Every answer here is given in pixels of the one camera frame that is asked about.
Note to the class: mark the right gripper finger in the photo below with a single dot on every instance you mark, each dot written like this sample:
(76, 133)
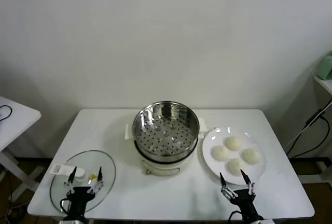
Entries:
(223, 181)
(246, 178)

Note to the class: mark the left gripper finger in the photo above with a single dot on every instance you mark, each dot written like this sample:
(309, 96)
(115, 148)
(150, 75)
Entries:
(73, 173)
(100, 174)

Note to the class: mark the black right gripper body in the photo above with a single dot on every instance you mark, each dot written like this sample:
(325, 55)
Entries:
(245, 203)

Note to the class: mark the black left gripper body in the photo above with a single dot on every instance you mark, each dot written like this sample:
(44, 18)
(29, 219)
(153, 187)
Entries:
(80, 198)

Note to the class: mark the white steamed baozi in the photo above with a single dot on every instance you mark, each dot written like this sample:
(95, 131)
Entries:
(251, 155)
(221, 153)
(233, 143)
(235, 166)

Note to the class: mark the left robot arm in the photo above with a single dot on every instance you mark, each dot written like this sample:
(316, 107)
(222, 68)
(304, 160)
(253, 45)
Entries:
(75, 220)

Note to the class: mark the steel steamer pot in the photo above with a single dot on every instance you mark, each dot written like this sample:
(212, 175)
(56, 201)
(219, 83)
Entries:
(160, 169)

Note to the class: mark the perforated steel steamer basket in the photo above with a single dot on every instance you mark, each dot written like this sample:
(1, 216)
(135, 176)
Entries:
(145, 123)

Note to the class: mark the yellow warning sticker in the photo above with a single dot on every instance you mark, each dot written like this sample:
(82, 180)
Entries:
(93, 176)

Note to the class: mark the white round plate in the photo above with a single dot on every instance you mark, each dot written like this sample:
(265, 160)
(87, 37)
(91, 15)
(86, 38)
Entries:
(259, 167)

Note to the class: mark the round glass pot lid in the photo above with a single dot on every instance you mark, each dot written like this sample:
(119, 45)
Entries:
(59, 190)

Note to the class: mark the white side table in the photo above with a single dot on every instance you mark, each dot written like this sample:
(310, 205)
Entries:
(20, 120)

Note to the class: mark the white shelf board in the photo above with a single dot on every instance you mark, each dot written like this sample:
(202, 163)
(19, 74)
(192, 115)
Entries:
(324, 84)

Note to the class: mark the pale green appliance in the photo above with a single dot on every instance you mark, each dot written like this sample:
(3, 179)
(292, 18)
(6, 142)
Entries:
(325, 68)

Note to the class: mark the white stand base frame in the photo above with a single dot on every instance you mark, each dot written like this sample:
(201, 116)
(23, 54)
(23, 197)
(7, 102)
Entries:
(311, 178)

